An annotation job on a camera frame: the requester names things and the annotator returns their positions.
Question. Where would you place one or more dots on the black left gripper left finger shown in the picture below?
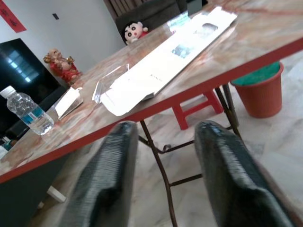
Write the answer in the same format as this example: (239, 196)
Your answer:
(106, 177)

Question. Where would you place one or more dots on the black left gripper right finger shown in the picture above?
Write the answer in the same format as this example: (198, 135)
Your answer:
(232, 184)

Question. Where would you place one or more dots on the small red stool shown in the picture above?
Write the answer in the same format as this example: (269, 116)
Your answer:
(189, 107)

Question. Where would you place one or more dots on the red plastic bucket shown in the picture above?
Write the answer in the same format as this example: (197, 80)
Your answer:
(260, 99)

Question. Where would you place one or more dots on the clear plastic packaging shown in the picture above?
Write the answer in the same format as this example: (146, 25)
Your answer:
(104, 82)

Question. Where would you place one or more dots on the clear plastic water bottle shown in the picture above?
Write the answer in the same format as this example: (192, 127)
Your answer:
(30, 113)

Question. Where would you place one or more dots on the flattened white cardboard box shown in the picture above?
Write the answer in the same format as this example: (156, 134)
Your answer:
(154, 71)

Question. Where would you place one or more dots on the red and gold Buddha figurine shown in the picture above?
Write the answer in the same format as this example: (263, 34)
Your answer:
(61, 67)

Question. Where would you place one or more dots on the black television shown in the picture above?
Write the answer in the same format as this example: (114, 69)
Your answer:
(23, 66)

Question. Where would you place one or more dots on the cartoon boy plush doll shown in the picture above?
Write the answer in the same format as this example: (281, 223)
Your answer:
(133, 32)

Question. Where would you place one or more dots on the marble-top folding table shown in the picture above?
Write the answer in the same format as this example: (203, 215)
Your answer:
(260, 35)

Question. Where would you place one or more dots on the dark sofa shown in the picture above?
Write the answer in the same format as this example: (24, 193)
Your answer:
(154, 11)

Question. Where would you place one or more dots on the brown slatted wooden panel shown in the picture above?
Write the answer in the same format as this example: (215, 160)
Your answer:
(123, 6)

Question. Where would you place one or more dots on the black wall switch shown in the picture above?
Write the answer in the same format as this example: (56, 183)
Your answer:
(55, 16)

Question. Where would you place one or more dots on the red wall banner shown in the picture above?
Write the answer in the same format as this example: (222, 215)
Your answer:
(11, 16)

